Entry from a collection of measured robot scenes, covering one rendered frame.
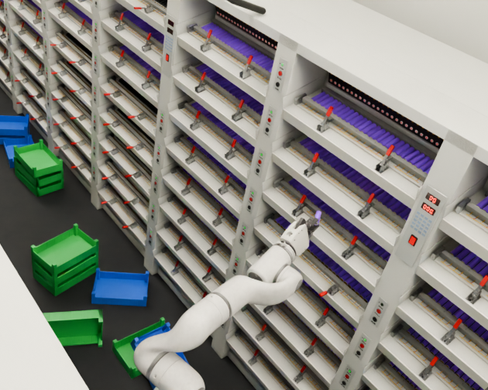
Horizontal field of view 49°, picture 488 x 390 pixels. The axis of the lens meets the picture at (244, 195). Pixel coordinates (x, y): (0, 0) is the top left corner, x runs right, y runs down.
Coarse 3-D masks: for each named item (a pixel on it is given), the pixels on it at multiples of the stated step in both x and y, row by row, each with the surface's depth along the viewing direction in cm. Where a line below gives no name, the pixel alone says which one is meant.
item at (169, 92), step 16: (176, 0) 227; (192, 0) 228; (176, 16) 230; (192, 16) 233; (176, 32) 233; (176, 48) 237; (160, 80) 253; (160, 96) 257; (176, 96) 253; (176, 128) 265; (160, 144) 270; (160, 160) 274; (160, 176) 279; (160, 192) 284; (160, 240) 307
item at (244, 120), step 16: (176, 64) 242; (192, 64) 248; (176, 80) 244; (192, 80) 241; (208, 80) 236; (224, 80) 237; (192, 96) 238; (208, 96) 232; (224, 96) 230; (240, 96) 228; (224, 112) 224; (240, 112) 219; (256, 112) 220; (240, 128) 216; (256, 128) 215
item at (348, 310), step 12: (264, 216) 228; (276, 216) 231; (264, 228) 227; (264, 240) 225; (276, 240) 222; (300, 264) 213; (312, 276) 209; (324, 276) 208; (324, 288) 205; (336, 300) 201; (348, 300) 200; (348, 312) 197; (360, 312) 197
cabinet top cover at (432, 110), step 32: (224, 0) 203; (256, 0) 211; (288, 32) 186; (320, 32) 192; (320, 64) 175; (352, 64) 172; (384, 64) 177; (384, 96) 159; (416, 96) 160; (448, 128) 146; (480, 128) 149; (480, 160) 141
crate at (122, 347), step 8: (160, 320) 286; (144, 328) 281; (152, 328) 285; (128, 336) 276; (136, 336) 280; (112, 344) 270; (120, 344) 275; (128, 344) 278; (120, 352) 273; (128, 352) 274; (120, 360) 268; (128, 360) 270; (128, 368) 262; (136, 368) 267; (136, 376) 264
